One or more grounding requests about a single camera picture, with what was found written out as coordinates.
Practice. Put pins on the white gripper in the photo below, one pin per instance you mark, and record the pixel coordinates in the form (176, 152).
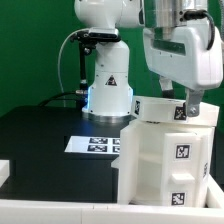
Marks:
(197, 68)

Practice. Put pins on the white cabinet top block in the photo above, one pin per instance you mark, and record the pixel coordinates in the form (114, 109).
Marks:
(172, 111)

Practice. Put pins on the white cabinet door panel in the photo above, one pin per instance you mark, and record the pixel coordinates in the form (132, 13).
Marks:
(180, 184)

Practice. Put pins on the white cabinet box body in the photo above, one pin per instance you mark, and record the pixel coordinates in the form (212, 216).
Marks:
(141, 155)

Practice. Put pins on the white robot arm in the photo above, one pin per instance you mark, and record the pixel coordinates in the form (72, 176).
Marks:
(110, 94)

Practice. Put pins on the white paper with markers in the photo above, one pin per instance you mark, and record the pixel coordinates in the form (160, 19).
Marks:
(93, 145)

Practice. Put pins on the black camera on stand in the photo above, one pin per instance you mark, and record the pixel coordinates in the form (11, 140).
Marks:
(88, 39)

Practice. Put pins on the white right border rail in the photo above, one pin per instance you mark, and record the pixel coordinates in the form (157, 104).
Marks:
(215, 195)

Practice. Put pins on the white border rail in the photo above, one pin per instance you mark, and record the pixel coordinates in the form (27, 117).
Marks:
(30, 212)
(4, 171)
(215, 195)

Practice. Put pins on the white left border rail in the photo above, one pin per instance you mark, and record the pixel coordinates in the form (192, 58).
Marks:
(4, 171)

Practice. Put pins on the white front border rail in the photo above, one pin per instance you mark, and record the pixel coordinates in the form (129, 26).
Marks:
(30, 212)

